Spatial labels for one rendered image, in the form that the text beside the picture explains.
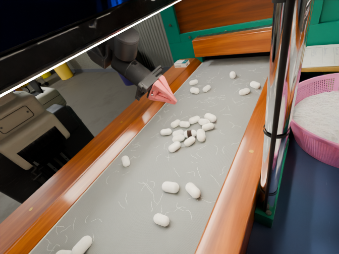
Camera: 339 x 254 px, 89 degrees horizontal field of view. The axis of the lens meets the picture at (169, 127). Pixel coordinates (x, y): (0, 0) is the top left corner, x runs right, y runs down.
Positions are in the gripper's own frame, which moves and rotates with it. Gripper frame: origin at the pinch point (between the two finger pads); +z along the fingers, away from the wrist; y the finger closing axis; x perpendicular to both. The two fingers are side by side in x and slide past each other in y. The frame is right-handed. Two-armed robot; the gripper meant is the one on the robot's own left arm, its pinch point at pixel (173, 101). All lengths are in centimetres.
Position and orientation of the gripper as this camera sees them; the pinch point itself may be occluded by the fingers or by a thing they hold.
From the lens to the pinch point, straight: 48.4
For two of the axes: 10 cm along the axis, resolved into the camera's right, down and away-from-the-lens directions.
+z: 8.0, 6.0, -0.3
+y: 5.2, -6.7, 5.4
